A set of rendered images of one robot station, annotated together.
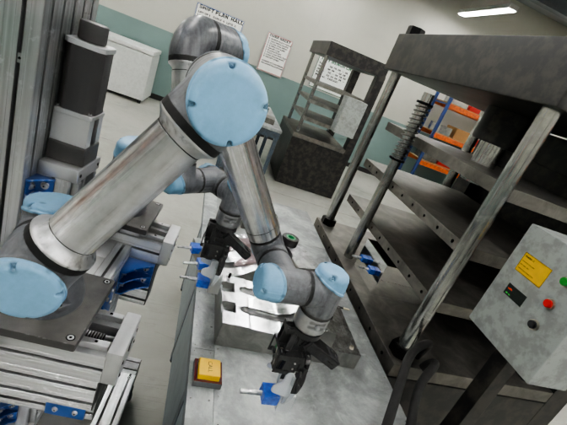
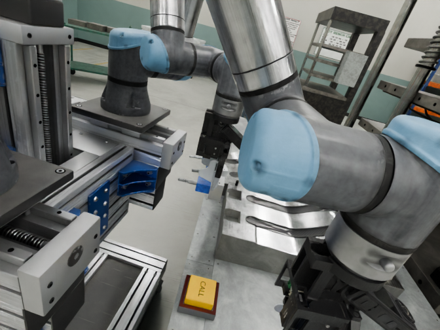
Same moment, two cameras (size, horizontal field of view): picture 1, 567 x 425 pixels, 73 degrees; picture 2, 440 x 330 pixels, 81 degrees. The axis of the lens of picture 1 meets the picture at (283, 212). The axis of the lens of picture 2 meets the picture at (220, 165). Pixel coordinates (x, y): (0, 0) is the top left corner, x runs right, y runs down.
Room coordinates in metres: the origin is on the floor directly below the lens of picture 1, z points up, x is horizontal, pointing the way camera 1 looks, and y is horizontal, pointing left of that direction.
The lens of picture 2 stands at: (0.46, -0.04, 1.33)
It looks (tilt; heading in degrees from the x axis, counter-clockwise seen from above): 27 degrees down; 16
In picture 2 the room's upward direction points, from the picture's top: 15 degrees clockwise
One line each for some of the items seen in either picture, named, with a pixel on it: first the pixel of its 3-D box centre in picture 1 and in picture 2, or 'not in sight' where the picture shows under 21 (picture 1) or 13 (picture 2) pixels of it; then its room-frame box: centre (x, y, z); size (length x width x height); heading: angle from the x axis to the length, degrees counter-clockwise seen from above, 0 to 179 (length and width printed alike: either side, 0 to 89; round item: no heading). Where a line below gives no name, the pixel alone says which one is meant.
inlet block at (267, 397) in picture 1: (265, 393); not in sight; (0.72, -0.13, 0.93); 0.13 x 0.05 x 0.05; 109
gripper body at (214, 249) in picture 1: (218, 239); (217, 135); (1.05, 0.15, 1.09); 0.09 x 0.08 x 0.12; 110
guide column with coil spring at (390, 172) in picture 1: (371, 208); (391, 126); (2.04, -0.44, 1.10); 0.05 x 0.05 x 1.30
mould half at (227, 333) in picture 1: (288, 315); (304, 230); (1.15, -0.16, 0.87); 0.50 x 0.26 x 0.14; 107
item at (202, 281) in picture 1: (199, 280); (200, 184); (1.05, 0.17, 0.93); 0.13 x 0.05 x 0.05; 110
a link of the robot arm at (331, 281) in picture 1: (324, 290); (403, 181); (0.72, -0.14, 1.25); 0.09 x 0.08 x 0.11; 114
